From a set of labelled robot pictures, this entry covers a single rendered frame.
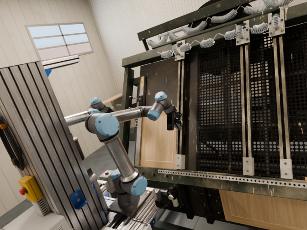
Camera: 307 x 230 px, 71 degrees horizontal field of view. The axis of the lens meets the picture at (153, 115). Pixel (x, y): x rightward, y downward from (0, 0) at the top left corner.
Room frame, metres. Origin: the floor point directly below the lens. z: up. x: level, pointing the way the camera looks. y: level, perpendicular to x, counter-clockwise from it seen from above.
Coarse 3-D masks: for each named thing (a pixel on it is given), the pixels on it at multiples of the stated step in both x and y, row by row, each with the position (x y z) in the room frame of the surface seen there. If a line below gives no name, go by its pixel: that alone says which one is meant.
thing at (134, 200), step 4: (116, 192) 1.23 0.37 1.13; (120, 196) 1.21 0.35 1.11; (124, 196) 1.20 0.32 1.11; (128, 196) 1.20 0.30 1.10; (132, 196) 1.21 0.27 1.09; (136, 196) 1.22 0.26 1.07; (120, 200) 1.21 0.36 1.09; (124, 200) 1.20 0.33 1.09; (128, 200) 1.20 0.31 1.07; (132, 200) 1.20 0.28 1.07; (136, 200) 1.21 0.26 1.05; (120, 204) 1.20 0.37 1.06; (124, 204) 1.19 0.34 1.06; (128, 204) 1.19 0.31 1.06; (132, 204) 1.19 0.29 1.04
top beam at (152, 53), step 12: (288, 12) 1.60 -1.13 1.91; (300, 12) 1.54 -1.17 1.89; (252, 24) 1.74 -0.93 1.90; (288, 24) 1.62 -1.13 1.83; (204, 36) 1.99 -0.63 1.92; (216, 36) 1.91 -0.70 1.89; (252, 36) 1.79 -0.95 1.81; (156, 48) 2.31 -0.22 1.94; (168, 48) 2.21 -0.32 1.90; (192, 48) 2.06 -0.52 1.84; (204, 48) 2.04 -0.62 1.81; (132, 60) 2.48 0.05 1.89; (144, 60) 2.37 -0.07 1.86; (156, 60) 2.35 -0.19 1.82
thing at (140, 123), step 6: (144, 78) 2.36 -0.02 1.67; (144, 84) 2.33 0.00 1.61; (144, 90) 2.31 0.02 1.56; (144, 96) 2.29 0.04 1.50; (144, 102) 2.26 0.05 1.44; (138, 120) 2.18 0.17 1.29; (138, 126) 2.15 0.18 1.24; (138, 132) 2.12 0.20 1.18; (138, 138) 2.09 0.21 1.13; (138, 144) 2.06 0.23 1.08; (138, 150) 2.03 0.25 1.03; (138, 156) 2.00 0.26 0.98; (138, 162) 1.97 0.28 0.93
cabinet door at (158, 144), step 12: (144, 120) 2.15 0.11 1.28; (156, 120) 2.06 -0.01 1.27; (144, 132) 2.09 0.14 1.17; (156, 132) 2.01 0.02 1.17; (168, 132) 1.92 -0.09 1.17; (144, 144) 2.04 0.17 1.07; (156, 144) 1.95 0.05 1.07; (168, 144) 1.87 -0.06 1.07; (144, 156) 1.98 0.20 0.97; (156, 156) 1.90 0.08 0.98; (168, 156) 1.82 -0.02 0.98
